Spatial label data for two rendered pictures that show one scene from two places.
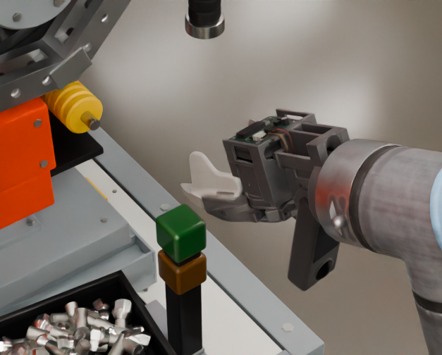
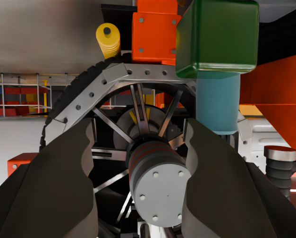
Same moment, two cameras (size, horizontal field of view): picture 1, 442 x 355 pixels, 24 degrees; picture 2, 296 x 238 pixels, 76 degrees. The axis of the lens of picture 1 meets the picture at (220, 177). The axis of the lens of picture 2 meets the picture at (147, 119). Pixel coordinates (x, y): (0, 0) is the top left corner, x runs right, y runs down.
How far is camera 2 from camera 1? 0.99 m
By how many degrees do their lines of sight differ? 61
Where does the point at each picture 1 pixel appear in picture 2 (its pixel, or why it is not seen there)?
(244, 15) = not seen: outside the picture
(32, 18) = (172, 169)
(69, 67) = (116, 74)
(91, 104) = (103, 40)
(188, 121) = not seen: outside the picture
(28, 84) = (140, 73)
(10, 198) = (164, 6)
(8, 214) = not seen: outside the picture
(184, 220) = (210, 74)
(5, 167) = (163, 29)
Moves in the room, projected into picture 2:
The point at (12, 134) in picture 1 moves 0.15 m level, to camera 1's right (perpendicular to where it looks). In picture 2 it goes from (156, 50) to (101, 34)
